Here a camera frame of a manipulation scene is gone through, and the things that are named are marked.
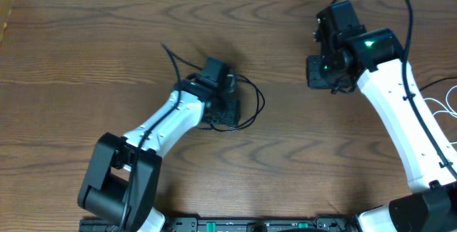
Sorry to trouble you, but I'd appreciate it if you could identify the long black USB cable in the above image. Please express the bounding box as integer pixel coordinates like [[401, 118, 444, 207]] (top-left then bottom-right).
[[198, 73, 266, 133]]

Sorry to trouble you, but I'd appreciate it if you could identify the short black USB cable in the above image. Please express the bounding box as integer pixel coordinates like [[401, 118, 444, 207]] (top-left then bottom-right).
[[419, 76, 457, 92]]

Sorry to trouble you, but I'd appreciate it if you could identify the white USB cable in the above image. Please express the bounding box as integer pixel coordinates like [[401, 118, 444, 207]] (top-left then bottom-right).
[[423, 84, 457, 146]]

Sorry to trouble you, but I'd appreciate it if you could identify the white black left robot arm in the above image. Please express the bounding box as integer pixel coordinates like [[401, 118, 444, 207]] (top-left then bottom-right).
[[77, 58, 240, 231]]

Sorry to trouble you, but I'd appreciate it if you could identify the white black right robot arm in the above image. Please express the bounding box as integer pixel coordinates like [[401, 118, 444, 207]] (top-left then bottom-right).
[[306, 1, 456, 231]]

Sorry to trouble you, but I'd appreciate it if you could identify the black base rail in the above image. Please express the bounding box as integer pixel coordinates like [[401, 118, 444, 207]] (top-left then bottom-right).
[[79, 208, 361, 232]]

